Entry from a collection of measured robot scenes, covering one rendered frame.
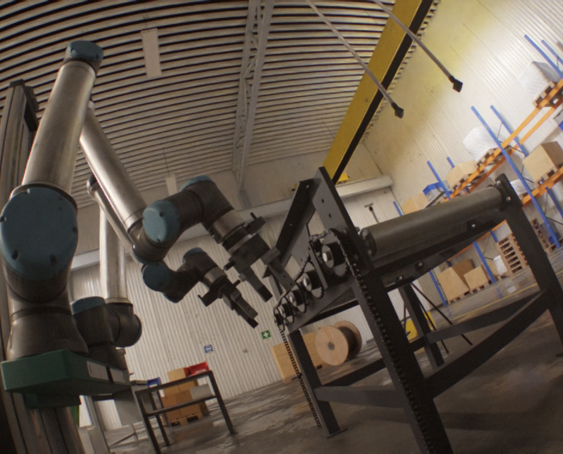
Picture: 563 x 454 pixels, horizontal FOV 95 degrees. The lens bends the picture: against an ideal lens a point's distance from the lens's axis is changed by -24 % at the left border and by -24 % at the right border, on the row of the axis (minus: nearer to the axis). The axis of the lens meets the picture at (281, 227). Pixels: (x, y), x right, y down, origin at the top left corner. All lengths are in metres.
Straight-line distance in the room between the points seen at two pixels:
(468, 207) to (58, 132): 1.46
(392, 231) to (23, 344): 1.14
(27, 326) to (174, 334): 11.16
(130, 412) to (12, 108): 4.77
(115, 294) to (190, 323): 10.49
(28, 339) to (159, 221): 0.38
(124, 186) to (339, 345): 7.52
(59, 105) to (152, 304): 11.46
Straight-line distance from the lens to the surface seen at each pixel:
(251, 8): 9.18
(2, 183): 1.13
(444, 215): 1.41
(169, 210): 0.75
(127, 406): 5.50
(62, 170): 0.74
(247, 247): 0.79
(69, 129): 0.82
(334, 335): 8.18
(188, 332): 11.79
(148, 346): 11.93
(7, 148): 1.22
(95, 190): 1.43
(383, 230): 1.22
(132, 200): 0.91
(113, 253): 1.43
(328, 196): 1.21
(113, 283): 1.40
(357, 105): 10.45
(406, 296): 2.63
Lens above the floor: 0.59
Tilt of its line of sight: 21 degrees up
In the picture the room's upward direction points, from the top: 22 degrees counter-clockwise
